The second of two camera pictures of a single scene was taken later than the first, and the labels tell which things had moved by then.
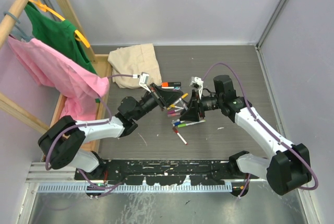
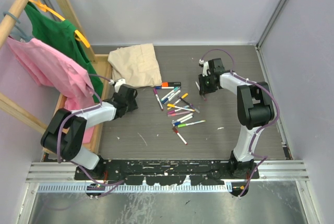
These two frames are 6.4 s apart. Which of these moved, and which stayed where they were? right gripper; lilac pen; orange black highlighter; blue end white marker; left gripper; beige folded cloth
Moved: right gripper; left gripper
Stayed: lilac pen; beige folded cloth; blue end white marker; orange black highlighter
